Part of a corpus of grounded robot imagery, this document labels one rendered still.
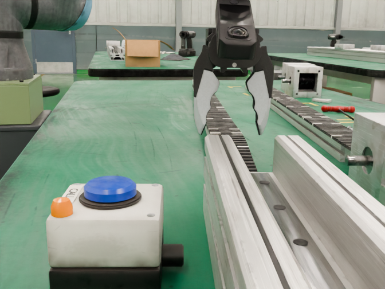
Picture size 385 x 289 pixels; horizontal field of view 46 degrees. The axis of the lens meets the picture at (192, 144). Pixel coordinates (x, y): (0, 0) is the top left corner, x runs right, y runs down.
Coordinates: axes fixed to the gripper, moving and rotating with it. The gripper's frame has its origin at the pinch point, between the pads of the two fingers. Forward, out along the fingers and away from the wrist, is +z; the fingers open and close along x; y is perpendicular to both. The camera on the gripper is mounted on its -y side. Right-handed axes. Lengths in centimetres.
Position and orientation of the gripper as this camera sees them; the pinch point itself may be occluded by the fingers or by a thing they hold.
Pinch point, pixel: (231, 128)
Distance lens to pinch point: 64.6
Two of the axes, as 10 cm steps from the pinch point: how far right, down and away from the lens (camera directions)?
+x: -10.0, -0.1, -0.4
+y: -0.4, -2.4, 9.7
